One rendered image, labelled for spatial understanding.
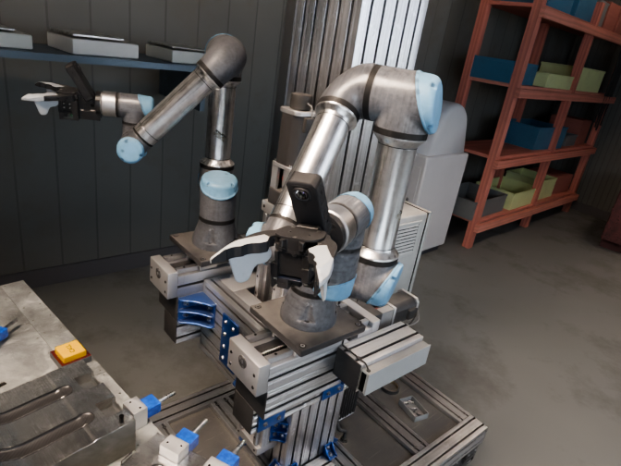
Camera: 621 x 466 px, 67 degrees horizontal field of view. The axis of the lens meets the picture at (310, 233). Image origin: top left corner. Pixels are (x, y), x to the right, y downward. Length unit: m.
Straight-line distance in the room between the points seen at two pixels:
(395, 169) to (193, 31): 2.53
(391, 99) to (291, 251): 0.45
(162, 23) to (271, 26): 0.82
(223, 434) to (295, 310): 0.99
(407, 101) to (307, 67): 0.47
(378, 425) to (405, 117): 1.55
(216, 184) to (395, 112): 0.70
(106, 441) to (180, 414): 0.98
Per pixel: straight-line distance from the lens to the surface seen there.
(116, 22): 3.20
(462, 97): 4.89
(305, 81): 1.39
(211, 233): 1.54
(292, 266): 0.66
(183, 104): 1.45
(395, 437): 2.20
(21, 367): 1.52
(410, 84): 0.99
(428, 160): 3.96
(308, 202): 0.65
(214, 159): 1.62
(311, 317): 1.20
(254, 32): 3.63
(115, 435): 1.18
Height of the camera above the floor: 1.72
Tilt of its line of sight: 22 degrees down
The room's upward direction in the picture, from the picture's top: 9 degrees clockwise
